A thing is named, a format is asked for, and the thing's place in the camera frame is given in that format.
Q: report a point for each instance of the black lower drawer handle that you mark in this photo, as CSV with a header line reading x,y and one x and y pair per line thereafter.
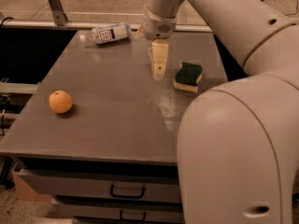
x,y
131,216

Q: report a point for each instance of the green yellow sponge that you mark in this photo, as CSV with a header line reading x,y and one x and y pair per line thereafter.
x,y
188,77

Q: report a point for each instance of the left metal railing bracket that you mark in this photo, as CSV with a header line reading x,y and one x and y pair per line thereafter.
x,y
58,14

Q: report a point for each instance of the grey drawer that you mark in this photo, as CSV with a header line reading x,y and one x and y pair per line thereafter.
x,y
56,183
156,212

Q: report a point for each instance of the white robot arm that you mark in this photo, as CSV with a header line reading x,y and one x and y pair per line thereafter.
x,y
238,142

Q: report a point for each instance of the orange fruit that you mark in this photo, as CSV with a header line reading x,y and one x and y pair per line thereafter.
x,y
60,102

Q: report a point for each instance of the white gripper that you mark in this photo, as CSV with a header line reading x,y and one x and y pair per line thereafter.
x,y
156,28

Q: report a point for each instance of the black drawer handle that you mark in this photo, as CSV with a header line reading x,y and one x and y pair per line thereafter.
x,y
127,192
131,216

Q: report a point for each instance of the black upper drawer handle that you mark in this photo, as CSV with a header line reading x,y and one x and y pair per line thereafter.
x,y
127,192

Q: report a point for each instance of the grey upper drawer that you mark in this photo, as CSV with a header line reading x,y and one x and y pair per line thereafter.
x,y
56,183

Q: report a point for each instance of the blue plastic water bottle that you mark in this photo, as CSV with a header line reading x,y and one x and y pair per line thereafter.
x,y
107,34

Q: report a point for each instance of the grey lower drawer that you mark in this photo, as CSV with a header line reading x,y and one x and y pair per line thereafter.
x,y
156,212

